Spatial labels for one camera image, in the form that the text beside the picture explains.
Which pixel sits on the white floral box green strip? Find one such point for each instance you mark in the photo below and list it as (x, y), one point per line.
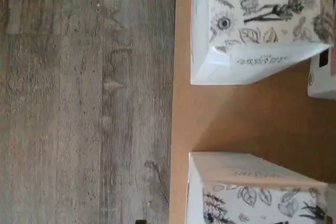
(249, 197)

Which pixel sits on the white floral box pink strip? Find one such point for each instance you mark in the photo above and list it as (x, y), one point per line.
(262, 11)

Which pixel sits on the white box with dark label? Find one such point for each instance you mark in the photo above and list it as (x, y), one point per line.
(323, 82)

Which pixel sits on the wooden shelf board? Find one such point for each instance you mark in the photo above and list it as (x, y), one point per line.
(236, 119)

